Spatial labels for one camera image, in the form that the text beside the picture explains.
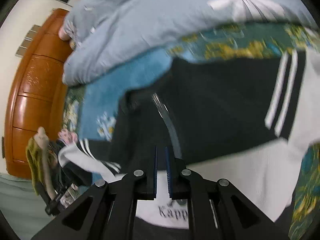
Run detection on folded green beige clothes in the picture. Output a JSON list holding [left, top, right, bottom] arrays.
[[25, 127, 57, 200]]

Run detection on pink pillow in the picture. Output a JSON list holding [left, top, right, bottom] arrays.
[[58, 27, 75, 50]]

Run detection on black white fleece jacket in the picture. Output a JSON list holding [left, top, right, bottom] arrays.
[[57, 48, 320, 240]]

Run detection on wall switch panels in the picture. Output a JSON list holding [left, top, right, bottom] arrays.
[[15, 25, 41, 58]]

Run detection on teal floral bed sheet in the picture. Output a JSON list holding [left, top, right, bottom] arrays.
[[63, 23, 319, 239]]

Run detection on grey floral duvet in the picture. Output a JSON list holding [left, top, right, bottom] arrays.
[[62, 0, 316, 86]]

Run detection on wooden headboard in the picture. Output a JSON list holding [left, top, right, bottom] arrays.
[[4, 9, 72, 179]]

